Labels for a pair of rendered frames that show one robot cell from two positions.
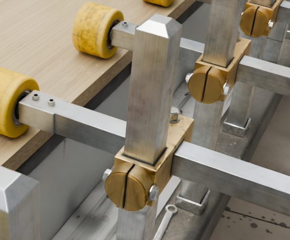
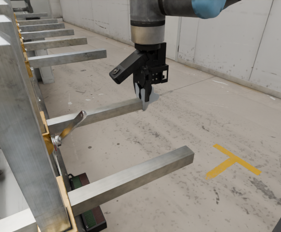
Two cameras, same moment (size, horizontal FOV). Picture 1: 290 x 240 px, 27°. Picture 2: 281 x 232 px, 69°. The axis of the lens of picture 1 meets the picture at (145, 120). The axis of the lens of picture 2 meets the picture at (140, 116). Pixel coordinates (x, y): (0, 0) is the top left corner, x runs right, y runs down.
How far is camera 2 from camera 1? 0.34 m
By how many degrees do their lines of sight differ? 41
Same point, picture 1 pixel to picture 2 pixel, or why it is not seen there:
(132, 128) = not seen: hidden behind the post
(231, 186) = (53, 61)
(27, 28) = not seen: outside the picture
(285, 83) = (43, 44)
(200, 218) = (42, 105)
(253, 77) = (31, 47)
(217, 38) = not seen: hidden behind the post
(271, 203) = (67, 60)
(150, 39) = (1, 7)
